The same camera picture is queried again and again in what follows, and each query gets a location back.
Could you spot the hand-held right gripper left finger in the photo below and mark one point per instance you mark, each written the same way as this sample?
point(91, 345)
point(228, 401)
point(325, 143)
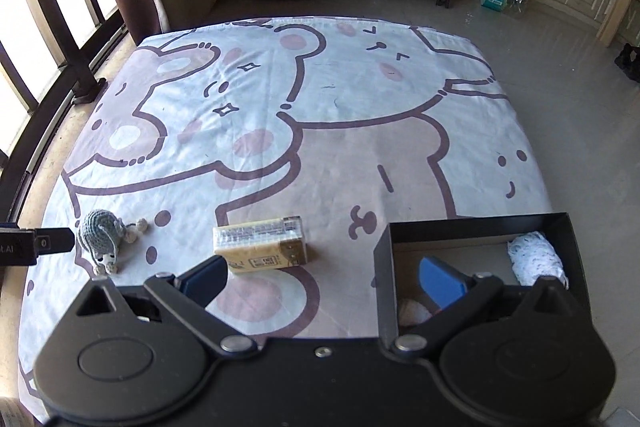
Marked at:
point(205, 279)

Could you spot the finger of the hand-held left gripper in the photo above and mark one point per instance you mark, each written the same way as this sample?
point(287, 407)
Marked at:
point(55, 241)

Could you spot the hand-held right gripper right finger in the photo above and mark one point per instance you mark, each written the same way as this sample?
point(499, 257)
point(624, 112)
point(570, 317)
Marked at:
point(442, 283)

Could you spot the grey crochet mouse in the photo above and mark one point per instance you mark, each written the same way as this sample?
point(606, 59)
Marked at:
point(102, 234)

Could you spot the black cardboard box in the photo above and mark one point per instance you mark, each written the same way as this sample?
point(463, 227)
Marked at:
point(475, 227)

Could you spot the yellow tissue pack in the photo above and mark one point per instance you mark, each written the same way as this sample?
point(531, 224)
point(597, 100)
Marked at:
point(260, 244)

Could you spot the white grey knitted cloth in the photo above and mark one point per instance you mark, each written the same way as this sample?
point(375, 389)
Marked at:
point(537, 257)

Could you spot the dark window railing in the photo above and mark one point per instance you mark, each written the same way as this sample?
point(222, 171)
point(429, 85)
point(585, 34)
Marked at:
point(45, 72)

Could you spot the black shoes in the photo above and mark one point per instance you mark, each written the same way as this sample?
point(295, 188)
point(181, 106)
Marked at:
point(629, 63)

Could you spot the wooden counter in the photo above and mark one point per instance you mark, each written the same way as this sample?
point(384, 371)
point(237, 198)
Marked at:
point(620, 12)

